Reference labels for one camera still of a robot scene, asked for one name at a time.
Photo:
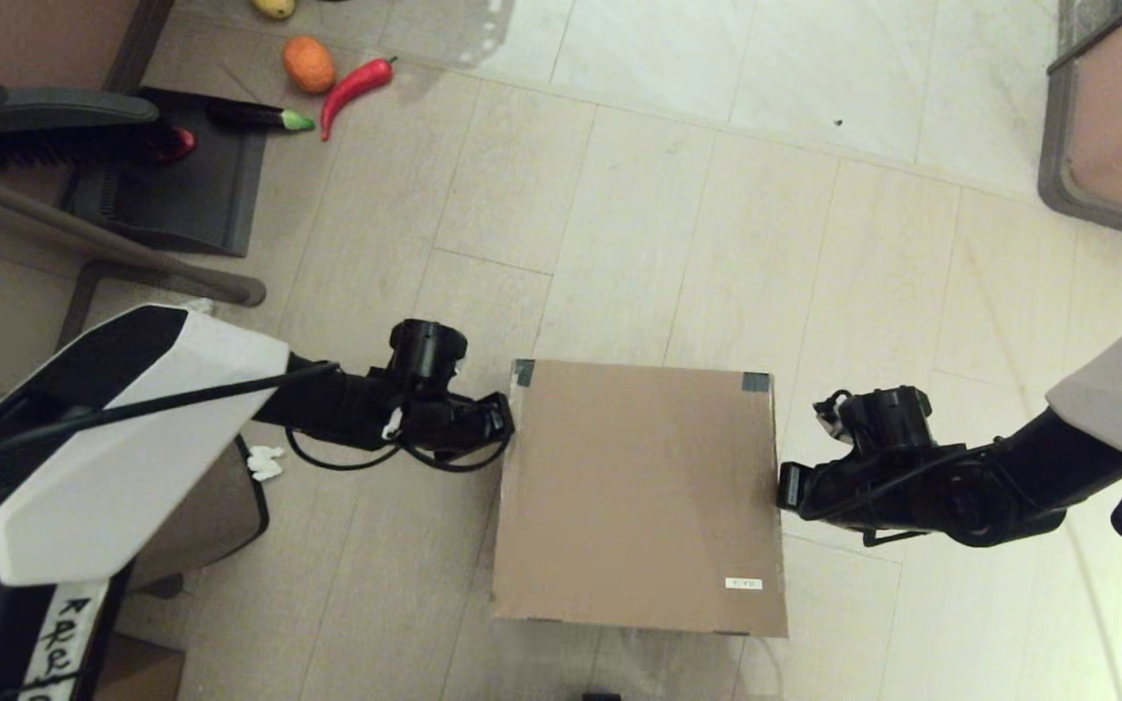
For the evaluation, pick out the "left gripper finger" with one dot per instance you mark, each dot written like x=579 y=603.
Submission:
x=500 y=407
x=501 y=431

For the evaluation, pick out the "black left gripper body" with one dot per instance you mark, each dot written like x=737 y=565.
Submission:
x=444 y=424

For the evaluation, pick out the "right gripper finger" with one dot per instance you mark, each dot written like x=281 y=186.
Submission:
x=790 y=475
x=791 y=498

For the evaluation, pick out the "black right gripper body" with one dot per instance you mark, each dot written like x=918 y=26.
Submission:
x=853 y=492

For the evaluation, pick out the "brown cardboard shoe box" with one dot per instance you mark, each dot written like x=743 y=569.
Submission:
x=639 y=497

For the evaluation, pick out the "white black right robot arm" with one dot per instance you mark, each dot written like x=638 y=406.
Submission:
x=1009 y=477

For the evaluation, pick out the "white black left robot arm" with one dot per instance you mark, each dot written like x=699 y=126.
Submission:
x=132 y=467

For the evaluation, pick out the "white crumpled tissue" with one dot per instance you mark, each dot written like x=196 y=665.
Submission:
x=266 y=463

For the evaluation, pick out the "brown plastic trash bin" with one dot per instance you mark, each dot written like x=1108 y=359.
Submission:
x=201 y=516

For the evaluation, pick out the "small white paper scrap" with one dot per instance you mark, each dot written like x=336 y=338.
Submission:
x=201 y=305

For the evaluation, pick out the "dark grey dustpan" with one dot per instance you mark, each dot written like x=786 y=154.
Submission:
x=186 y=195

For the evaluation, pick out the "red toy chili pepper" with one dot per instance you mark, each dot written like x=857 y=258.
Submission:
x=354 y=86

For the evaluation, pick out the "dark purple toy eggplant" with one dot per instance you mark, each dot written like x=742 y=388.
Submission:
x=247 y=117

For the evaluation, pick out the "orange toy fruit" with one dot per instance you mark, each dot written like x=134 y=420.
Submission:
x=309 y=65

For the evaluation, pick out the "red toy fruit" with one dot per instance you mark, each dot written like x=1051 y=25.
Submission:
x=183 y=143

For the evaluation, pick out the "plain brown cardboard carton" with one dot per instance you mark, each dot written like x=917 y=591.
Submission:
x=142 y=672

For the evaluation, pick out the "yellow toy fruit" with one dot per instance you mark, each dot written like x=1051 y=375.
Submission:
x=273 y=7

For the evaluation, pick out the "black grey broom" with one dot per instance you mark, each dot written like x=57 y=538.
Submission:
x=50 y=117

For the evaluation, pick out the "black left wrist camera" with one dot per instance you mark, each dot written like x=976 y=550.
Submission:
x=427 y=352

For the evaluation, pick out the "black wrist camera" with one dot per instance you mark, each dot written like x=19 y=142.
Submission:
x=427 y=352
x=882 y=419

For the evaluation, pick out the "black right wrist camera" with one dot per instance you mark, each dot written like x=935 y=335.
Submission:
x=882 y=419

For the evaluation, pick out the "brown metal furniture frame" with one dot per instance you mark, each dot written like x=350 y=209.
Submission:
x=84 y=234

